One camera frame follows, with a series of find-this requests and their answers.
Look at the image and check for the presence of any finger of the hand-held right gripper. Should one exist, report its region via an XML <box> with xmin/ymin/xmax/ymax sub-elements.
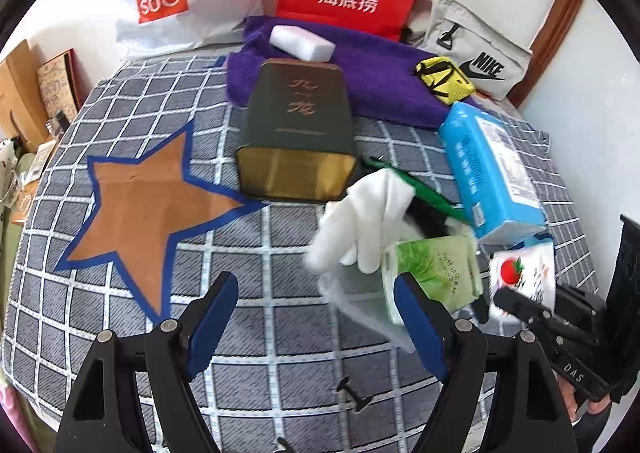
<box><xmin>494</xmin><ymin>287</ymin><xmax>556</xmax><ymax>330</ymax></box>
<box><xmin>555</xmin><ymin>284</ymin><xmax>608</xmax><ymax>331</ymax></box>

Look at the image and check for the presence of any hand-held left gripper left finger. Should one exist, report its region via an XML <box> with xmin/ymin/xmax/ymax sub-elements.
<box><xmin>52</xmin><ymin>272</ymin><xmax>240</xmax><ymax>453</ymax></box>

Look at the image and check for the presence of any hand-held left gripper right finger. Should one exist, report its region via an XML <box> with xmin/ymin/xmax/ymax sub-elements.
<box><xmin>392</xmin><ymin>272</ymin><xmax>581</xmax><ymax>453</ymax></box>

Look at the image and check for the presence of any yellow black pouch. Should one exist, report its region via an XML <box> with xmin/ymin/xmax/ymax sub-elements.
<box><xmin>415</xmin><ymin>57</ymin><xmax>477</xmax><ymax>106</ymax></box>

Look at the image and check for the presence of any brown wooden door frame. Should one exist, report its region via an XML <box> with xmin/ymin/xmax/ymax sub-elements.
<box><xmin>512</xmin><ymin>0</ymin><xmax>588</xmax><ymax>108</ymax></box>

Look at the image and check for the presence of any black watch strap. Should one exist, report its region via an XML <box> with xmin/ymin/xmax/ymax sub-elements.
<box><xmin>407</xmin><ymin>203</ymin><xmax>466</xmax><ymax>239</ymax></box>

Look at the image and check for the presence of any tomato print packet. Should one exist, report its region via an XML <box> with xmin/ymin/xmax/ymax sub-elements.
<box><xmin>487</xmin><ymin>243</ymin><xmax>557</xmax><ymax>321</ymax></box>

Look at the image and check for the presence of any white sponge block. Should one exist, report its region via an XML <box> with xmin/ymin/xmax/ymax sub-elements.
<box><xmin>269</xmin><ymin>25</ymin><xmax>337</xmax><ymax>64</ymax></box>

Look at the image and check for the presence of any grey checkered bed sheet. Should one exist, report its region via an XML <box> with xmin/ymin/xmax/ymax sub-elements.
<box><xmin>0</xmin><ymin>55</ymin><xmax>601</xmax><ymax>453</ymax></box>

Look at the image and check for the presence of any brown printed book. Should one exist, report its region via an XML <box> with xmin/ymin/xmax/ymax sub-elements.
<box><xmin>36</xmin><ymin>49</ymin><xmax>83</xmax><ymax>128</ymax></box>

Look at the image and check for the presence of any green tissue pack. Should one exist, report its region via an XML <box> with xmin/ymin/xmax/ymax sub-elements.
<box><xmin>381</xmin><ymin>235</ymin><xmax>485</xmax><ymax>326</ymax></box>

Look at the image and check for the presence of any blue tissue pack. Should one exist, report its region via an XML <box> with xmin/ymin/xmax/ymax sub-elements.
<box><xmin>439</xmin><ymin>102</ymin><xmax>547</xmax><ymax>241</ymax></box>

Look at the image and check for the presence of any dark green tin box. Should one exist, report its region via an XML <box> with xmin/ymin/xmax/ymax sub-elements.
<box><xmin>236</xmin><ymin>60</ymin><xmax>358</xmax><ymax>204</ymax></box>

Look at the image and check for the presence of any person's right hand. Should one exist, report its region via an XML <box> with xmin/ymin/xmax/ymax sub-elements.
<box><xmin>559</xmin><ymin>378</ymin><xmax>610</xmax><ymax>426</ymax></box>

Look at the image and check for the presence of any brown cardboard star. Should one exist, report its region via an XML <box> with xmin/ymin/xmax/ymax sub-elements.
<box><xmin>55</xmin><ymin>120</ymin><xmax>263</xmax><ymax>326</ymax></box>

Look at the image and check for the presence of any purple fluffy towel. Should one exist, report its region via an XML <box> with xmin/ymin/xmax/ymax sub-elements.
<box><xmin>225</xmin><ymin>15</ymin><xmax>481</xmax><ymax>128</ymax></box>

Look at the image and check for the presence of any green packet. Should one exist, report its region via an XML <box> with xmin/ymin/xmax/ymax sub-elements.
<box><xmin>362</xmin><ymin>157</ymin><xmax>473</xmax><ymax>224</ymax></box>

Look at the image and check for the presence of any brown cardboard box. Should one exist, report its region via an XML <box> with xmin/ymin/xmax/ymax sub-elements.
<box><xmin>0</xmin><ymin>39</ymin><xmax>51</xmax><ymax>154</ymax></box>

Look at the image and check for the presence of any grey sports bag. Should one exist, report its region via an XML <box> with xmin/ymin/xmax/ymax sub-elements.
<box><xmin>400</xmin><ymin>0</ymin><xmax>533</xmax><ymax>101</ymax></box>

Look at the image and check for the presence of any clear plastic bag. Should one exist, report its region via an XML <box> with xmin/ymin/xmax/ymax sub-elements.
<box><xmin>320</xmin><ymin>258</ymin><xmax>418</xmax><ymax>351</ymax></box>

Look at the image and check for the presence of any white spotted cloth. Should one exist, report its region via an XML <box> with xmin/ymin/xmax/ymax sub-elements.
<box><xmin>0</xmin><ymin>138</ymin><xmax>20</xmax><ymax>204</ymax></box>

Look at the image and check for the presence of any white cotton glove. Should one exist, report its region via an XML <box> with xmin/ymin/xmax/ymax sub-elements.
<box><xmin>306</xmin><ymin>168</ymin><xmax>416</xmax><ymax>274</ymax></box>

